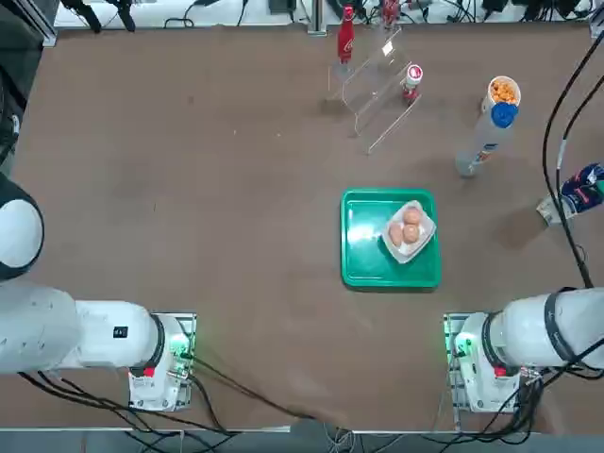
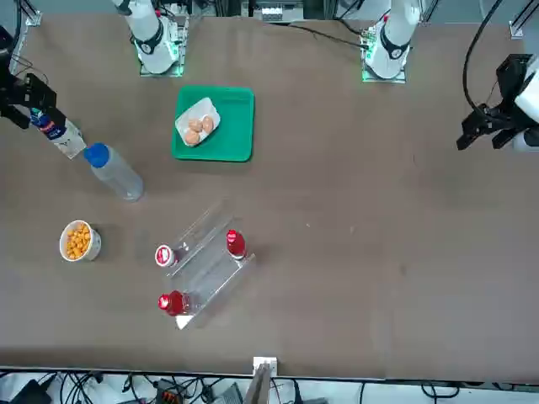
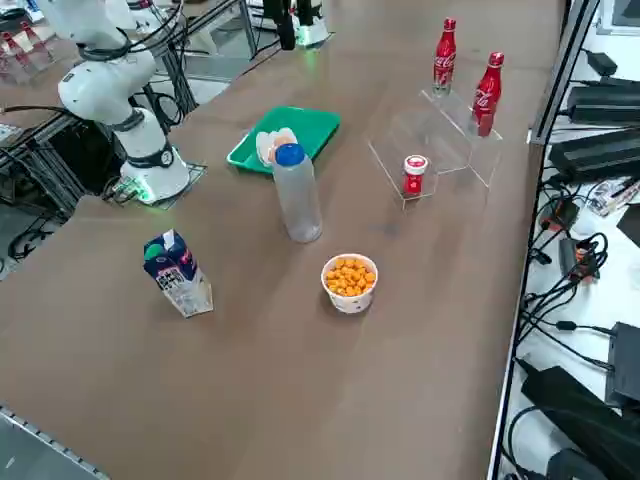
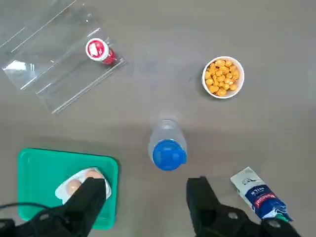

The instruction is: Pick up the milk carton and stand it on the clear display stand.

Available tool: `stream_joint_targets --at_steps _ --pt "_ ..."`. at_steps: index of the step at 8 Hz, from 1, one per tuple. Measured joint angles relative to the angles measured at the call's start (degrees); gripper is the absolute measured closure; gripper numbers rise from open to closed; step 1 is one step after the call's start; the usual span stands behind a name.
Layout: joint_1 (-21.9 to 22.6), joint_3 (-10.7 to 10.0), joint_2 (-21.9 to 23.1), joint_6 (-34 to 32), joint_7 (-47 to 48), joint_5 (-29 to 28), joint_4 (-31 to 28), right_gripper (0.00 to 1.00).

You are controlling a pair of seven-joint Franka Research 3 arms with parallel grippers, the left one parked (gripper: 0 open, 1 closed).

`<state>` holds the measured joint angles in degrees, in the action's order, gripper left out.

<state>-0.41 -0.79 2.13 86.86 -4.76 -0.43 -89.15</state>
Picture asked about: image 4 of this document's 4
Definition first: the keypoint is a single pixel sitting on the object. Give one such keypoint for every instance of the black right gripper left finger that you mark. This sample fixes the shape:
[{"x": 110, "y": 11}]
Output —
[{"x": 81, "y": 205}]

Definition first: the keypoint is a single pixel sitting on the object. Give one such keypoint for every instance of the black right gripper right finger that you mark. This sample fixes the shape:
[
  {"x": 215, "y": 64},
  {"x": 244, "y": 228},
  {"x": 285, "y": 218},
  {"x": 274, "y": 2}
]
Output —
[{"x": 205, "y": 207}]

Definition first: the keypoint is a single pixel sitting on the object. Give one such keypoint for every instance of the blue white milk carton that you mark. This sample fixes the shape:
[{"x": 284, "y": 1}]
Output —
[{"x": 259, "y": 197}]

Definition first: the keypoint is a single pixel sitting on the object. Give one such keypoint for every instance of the clear acrylic display stand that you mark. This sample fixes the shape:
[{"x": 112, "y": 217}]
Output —
[{"x": 37, "y": 51}]

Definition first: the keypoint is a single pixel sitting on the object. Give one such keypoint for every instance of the brown egg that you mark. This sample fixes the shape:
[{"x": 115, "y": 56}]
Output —
[
  {"x": 74, "y": 186},
  {"x": 92, "y": 174}
]

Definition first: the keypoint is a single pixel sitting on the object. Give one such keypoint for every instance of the white egg holder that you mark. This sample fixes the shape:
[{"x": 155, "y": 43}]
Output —
[{"x": 61, "y": 192}]

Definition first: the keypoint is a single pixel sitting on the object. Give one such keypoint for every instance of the green plastic tray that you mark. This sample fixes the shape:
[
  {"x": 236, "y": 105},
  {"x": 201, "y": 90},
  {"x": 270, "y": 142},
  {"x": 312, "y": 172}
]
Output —
[{"x": 39, "y": 172}]

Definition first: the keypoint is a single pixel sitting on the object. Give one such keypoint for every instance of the clear bottle with blue cap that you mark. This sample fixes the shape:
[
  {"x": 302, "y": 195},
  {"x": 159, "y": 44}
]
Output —
[{"x": 168, "y": 153}]

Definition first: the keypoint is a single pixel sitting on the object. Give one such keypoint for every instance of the white cup of popcorn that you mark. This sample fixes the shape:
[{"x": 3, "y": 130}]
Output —
[{"x": 223, "y": 77}]

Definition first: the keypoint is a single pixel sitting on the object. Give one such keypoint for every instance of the red yogurt bottle white cap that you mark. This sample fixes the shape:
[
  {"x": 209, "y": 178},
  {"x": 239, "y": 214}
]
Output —
[{"x": 96, "y": 49}]

